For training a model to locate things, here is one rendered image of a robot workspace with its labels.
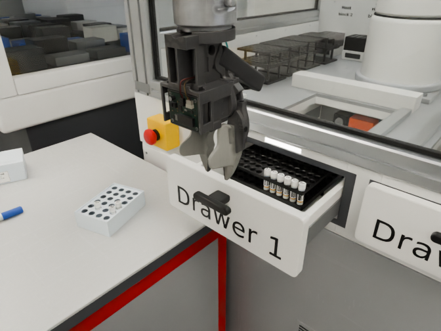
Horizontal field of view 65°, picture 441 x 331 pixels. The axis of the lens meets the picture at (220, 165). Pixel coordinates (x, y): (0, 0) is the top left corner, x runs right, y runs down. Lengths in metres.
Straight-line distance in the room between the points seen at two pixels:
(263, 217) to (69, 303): 0.34
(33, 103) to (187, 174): 0.71
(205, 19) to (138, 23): 0.50
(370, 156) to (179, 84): 0.33
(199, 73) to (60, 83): 0.86
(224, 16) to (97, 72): 0.92
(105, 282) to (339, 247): 0.43
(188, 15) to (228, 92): 0.10
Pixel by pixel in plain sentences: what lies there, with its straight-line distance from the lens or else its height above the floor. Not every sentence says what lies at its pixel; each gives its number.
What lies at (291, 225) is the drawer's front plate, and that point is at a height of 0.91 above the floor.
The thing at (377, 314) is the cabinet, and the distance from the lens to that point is 0.77.
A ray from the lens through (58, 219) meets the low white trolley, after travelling 0.83.
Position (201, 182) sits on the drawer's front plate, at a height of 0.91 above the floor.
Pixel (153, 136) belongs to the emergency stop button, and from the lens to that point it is 0.84.
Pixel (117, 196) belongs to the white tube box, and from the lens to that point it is 0.80.
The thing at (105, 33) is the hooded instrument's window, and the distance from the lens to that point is 1.33.
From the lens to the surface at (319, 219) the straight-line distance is 0.60.
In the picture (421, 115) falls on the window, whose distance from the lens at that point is 0.58.
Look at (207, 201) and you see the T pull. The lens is 0.55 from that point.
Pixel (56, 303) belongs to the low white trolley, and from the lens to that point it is 0.65.
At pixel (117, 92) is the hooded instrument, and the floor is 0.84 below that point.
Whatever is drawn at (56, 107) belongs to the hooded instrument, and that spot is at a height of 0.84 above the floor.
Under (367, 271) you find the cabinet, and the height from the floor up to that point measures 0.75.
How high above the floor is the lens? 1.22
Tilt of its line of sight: 29 degrees down
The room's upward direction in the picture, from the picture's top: straight up
